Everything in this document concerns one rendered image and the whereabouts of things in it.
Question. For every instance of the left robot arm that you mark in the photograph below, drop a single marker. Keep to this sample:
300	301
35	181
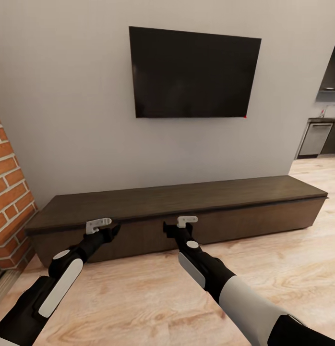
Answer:
26	320

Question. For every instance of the dishwasher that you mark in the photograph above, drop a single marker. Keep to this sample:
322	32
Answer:
314	140

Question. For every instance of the wall mounted tv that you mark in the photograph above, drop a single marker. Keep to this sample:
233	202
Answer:
180	74

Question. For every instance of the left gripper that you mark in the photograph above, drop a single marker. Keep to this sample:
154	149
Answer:
102	236

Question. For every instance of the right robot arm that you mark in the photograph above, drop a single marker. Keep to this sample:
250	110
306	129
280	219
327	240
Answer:
262	321

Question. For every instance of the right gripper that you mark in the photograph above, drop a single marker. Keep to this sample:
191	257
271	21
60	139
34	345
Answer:
173	231

